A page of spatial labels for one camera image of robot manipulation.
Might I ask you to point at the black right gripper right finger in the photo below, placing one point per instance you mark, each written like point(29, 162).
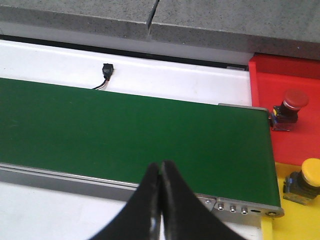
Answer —
point(184, 215)

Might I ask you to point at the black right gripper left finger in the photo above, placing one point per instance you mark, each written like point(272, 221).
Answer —
point(140, 218)

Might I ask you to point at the yellow mushroom push button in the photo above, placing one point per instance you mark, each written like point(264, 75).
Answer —
point(303, 186)

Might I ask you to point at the red mushroom push button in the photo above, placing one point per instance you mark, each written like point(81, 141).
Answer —
point(284, 117)

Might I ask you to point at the green conveyor belt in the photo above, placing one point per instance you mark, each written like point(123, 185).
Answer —
point(220, 151)

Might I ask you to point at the yellow plastic tray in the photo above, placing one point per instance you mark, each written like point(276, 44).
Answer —
point(300, 222)

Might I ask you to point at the red plastic tray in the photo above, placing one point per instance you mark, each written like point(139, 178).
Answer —
point(270, 77)

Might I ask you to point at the grey stone slab left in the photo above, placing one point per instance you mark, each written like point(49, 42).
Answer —
point(127, 19)

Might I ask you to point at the grey stone slab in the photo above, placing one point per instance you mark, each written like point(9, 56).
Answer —
point(278, 27)
point(127, 19)

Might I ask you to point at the grey stone slab right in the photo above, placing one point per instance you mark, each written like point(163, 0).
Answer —
point(278, 27)

